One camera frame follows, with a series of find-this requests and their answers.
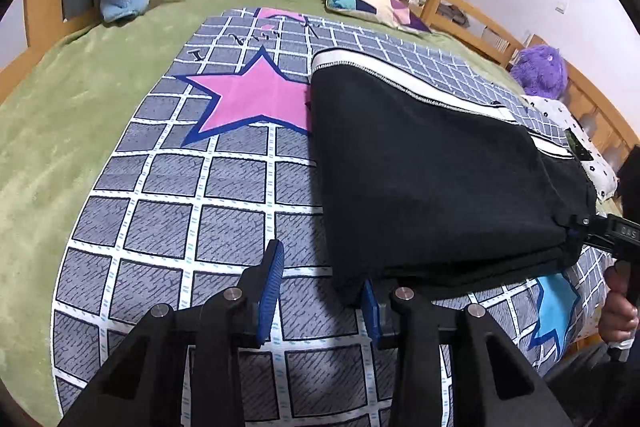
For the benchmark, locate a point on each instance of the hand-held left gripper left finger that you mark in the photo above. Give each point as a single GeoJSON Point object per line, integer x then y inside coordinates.
{"type": "Point", "coordinates": [270, 292]}

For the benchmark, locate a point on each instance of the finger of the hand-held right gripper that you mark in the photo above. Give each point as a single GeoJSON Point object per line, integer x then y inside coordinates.
{"type": "Point", "coordinates": [587, 227]}

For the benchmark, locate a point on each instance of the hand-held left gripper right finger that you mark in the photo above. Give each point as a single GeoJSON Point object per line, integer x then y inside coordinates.
{"type": "Point", "coordinates": [370, 312]}

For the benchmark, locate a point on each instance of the black pants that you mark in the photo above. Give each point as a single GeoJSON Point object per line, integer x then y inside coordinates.
{"type": "Point", "coordinates": [430, 187]}

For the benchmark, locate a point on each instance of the person's right hand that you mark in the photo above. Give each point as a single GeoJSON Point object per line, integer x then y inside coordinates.
{"type": "Point", "coordinates": [617, 312]}

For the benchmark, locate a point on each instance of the white flower print pillow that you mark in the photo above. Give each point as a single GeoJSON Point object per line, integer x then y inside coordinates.
{"type": "Point", "coordinates": [597, 167]}

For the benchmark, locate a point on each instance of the dark phone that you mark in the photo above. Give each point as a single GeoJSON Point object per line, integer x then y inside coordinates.
{"type": "Point", "coordinates": [577, 149]}

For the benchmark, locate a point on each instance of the grey checked star blanket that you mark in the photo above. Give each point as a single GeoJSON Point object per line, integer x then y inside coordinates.
{"type": "Point", "coordinates": [200, 207]}

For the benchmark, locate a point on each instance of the purple plush toy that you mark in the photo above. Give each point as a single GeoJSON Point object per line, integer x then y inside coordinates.
{"type": "Point", "coordinates": [540, 72]}

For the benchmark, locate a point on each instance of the green bed sheet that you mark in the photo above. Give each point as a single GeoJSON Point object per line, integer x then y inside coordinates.
{"type": "Point", "coordinates": [60, 117]}

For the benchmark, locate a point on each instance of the geometric patterned pillow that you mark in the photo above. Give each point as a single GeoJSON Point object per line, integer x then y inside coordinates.
{"type": "Point", "coordinates": [370, 2]}

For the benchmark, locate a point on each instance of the white wall socket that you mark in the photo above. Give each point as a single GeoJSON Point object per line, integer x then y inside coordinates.
{"type": "Point", "coordinates": [561, 7]}

